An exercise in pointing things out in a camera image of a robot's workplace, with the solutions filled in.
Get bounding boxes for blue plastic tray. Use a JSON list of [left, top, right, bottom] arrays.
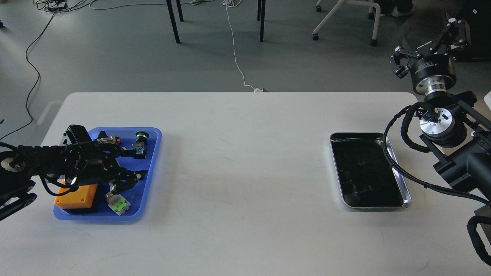
[[53, 127, 163, 222]]

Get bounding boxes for black floor cable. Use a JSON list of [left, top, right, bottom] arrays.
[[0, 0, 69, 140]]

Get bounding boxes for orange button enclosure box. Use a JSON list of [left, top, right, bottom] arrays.
[[54, 183, 99, 211]]

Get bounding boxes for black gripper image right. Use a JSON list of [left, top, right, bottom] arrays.
[[389, 18, 473, 95]]

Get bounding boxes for black table leg right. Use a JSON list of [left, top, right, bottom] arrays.
[[257, 0, 265, 42]]

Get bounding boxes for green white contact block switch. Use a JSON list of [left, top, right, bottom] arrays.
[[105, 192, 130, 215]]

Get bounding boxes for silver metal tray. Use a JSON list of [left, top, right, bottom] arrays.
[[330, 132, 412, 211]]

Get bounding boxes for white rolling chair base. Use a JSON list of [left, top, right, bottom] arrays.
[[311, 0, 382, 47]]

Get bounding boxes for black equipment case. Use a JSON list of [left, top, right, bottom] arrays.
[[454, 0, 491, 61]]

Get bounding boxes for white floor cable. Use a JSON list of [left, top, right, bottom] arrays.
[[222, 0, 261, 92]]

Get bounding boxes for black table leg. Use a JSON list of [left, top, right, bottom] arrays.
[[165, 0, 184, 44], [257, 0, 265, 42]]

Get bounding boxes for person legs white shoes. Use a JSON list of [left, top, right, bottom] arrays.
[[374, 0, 415, 17]]

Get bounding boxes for green push button switch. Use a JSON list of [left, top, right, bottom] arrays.
[[132, 131, 150, 159]]

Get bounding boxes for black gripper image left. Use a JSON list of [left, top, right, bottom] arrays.
[[61, 125, 148, 194]]

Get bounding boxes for black selector switch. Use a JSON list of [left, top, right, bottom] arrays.
[[96, 131, 122, 147]]

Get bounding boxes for black table leg left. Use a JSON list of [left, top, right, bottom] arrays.
[[165, 0, 184, 44]]

